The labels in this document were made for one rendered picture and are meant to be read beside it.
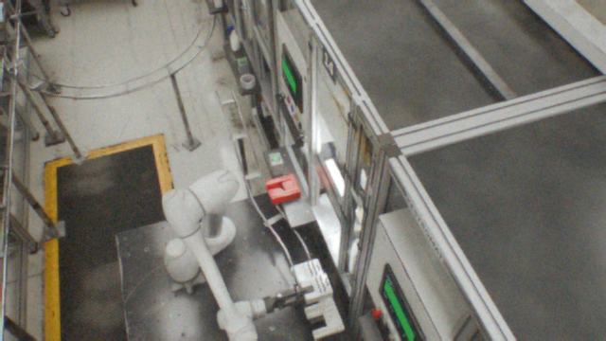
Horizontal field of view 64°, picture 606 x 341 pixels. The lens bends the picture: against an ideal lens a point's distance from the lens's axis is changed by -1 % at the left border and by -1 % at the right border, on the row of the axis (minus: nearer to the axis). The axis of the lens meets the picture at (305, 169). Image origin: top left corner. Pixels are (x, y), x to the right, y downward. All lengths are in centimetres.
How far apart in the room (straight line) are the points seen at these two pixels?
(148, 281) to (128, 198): 132
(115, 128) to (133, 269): 196
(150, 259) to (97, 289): 88
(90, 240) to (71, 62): 217
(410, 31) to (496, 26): 31
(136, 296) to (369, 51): 175
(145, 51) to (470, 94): 408
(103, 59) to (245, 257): 314
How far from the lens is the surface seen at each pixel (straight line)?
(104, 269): 368
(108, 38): 556
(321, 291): 224
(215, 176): 199
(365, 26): 180
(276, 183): 261
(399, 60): 167
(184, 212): 195
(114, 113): 466
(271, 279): 262
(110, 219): 389
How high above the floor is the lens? 304
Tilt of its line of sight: 51 degrees down
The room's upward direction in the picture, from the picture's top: 1 degrees counter-clockwise
